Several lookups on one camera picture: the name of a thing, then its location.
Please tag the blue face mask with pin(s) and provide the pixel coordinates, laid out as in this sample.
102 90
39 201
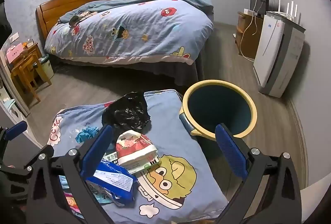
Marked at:
104 198

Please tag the wooden chair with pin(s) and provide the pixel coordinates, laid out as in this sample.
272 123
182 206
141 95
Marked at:
25 69

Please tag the blue snack wrapper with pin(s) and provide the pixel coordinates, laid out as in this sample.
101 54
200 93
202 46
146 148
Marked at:
113 180

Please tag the wooden nightstand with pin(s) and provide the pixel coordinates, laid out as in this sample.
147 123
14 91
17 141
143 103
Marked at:
33 49

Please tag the wooden bed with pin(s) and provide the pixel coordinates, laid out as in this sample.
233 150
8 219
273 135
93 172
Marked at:
67 3

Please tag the dark round object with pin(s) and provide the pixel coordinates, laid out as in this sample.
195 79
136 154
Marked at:
75 20

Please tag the white air purifier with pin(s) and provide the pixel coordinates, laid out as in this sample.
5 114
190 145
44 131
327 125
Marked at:
276 58

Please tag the flat white box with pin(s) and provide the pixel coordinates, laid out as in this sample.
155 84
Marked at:
252 12

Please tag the green white medicine box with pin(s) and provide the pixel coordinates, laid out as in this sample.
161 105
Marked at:
144 166

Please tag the red white packet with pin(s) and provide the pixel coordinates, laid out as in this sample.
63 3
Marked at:
134 145

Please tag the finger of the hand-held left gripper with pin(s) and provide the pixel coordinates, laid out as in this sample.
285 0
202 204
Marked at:
15 131
20 171

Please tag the pink printed wrapper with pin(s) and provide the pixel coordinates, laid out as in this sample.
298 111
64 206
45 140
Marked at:
73 204

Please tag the wall socket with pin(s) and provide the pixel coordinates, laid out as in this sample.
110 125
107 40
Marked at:
13 37

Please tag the black plastic bag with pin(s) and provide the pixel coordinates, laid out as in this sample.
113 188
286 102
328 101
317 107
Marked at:
126 113

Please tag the wooden cabinet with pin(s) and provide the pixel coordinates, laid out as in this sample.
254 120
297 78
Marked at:
249 38

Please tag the grey bed skirt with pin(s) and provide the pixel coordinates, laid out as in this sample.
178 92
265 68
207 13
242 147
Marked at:
155 71

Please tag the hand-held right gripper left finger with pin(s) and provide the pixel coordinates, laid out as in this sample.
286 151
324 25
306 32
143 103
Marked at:
98 147

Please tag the blue bin with yellow rim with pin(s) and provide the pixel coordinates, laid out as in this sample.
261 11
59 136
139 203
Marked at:
219 107

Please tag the pink box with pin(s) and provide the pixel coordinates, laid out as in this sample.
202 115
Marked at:
14 53

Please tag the white router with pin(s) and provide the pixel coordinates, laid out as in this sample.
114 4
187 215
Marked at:
284 16

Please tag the small pale waste bin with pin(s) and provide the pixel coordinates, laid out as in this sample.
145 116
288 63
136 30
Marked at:
47 67

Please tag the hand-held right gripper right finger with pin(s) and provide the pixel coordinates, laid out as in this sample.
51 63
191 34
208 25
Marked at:
230 151

